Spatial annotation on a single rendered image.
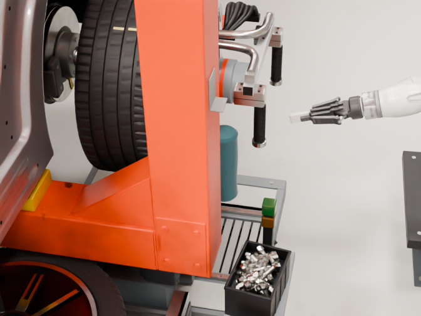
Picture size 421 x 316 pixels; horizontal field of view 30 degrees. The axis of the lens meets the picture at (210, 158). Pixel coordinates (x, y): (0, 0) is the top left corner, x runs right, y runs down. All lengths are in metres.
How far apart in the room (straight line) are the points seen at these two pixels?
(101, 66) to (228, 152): 0.50
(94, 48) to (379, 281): 1.43
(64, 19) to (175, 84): 0.87
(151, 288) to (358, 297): 0.78
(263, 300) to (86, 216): 0.55
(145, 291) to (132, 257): 0.43
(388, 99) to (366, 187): 0.96
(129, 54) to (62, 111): 1.71
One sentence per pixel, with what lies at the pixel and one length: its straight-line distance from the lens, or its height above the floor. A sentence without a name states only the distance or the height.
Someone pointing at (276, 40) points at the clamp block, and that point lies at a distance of 2.56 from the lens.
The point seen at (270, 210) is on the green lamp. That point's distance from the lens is 2.33.
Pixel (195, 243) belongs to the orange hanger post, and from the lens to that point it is 2.20.
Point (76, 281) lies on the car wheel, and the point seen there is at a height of 0.50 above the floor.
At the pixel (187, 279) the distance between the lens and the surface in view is 2.86.
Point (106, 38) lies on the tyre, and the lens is 2.26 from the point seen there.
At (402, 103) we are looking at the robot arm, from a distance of 2.52.
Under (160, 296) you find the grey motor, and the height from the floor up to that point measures 0.17.
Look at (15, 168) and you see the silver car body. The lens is 2.17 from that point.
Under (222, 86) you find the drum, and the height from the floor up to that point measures 0.87.
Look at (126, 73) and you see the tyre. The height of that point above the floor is 1.03.
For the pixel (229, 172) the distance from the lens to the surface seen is 2.51.
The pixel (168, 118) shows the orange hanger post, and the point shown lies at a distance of 1.94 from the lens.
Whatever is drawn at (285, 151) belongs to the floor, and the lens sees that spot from 3.58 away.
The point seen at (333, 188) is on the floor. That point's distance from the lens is 3.40.
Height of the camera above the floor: 2.22
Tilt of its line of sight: 39 degrees down
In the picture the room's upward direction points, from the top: 1 degrees counter-clockwise
